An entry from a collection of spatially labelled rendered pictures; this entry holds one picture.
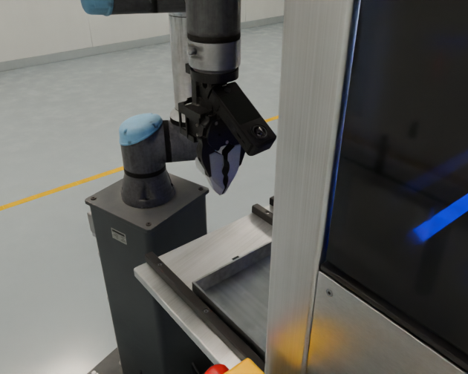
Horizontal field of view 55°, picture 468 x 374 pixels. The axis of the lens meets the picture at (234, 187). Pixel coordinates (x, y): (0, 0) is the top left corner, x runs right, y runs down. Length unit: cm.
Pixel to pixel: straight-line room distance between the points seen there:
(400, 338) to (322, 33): 25
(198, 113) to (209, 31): 12
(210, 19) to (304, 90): 29
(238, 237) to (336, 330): 57
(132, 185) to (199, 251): 38
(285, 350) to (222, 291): 34
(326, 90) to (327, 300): 20
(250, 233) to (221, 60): 47
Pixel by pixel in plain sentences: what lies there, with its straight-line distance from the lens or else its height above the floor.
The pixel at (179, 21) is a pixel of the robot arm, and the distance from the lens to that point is 113.
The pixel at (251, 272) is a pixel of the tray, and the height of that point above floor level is 88.
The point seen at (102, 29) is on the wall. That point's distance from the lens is 606.
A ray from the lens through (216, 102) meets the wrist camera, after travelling 66.
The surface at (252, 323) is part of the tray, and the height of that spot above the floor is 88.
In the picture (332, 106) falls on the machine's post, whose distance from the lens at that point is 35.
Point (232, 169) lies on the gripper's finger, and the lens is 74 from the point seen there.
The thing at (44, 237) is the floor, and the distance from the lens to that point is 265.
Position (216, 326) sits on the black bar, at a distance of 78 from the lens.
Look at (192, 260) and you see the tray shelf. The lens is 94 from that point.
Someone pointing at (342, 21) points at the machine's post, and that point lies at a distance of 34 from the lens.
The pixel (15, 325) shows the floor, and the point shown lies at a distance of 220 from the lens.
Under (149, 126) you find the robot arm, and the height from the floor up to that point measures 102.
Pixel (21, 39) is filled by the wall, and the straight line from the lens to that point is 576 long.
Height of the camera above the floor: 148
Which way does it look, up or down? 31 degrees down
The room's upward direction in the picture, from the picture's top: straight up
